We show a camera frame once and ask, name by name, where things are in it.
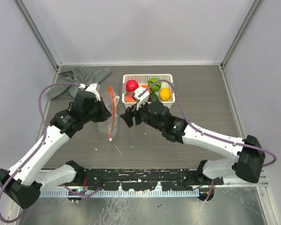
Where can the red apple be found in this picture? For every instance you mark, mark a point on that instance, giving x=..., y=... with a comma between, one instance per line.
x=131, y=85

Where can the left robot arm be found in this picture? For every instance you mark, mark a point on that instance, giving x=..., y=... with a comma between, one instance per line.
x=22, y=183

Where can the grey cable duct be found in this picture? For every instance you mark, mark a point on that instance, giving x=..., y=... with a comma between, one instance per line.
x=62, y=192

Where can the yellow lemon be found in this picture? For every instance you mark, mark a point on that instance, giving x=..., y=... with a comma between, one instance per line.
x=164, y=94

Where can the grey cloth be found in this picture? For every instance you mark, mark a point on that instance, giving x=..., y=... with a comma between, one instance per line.
x=78, y=75

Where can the pink peach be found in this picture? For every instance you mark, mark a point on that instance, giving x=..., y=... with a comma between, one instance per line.
x=128, y=97

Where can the orange fruit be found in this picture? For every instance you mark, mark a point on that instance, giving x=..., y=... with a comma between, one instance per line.
x=145, y=86

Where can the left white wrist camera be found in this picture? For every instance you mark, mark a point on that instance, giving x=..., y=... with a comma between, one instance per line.
x=93, y=88

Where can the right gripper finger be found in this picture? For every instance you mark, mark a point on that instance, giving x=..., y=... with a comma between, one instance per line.
x=141, y=115
x=128, y=116

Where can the white plastic basket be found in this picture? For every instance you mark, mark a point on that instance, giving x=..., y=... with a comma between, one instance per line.
x=143, y=79

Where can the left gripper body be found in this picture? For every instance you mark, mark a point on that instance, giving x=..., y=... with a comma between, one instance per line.
x=89, y=116

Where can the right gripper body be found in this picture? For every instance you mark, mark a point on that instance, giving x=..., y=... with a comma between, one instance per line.
x=156, y=125

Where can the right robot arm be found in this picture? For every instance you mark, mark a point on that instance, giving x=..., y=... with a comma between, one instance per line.
x=243, y=157

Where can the green avocado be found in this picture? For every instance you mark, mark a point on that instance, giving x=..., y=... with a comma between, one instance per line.
x=153, y=97

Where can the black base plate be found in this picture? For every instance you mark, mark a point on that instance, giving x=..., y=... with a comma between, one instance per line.
x=138, y=179

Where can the clear zip top bag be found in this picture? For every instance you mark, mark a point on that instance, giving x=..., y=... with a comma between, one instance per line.
x=110, y=126

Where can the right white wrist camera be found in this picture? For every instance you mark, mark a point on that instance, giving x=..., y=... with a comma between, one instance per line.
x=141, y=95

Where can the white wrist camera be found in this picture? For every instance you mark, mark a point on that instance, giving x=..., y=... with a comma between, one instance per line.
x=141, y=95
x=93, y=88

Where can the green watermelon ball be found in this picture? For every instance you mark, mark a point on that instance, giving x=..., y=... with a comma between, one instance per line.
x=154, y=84

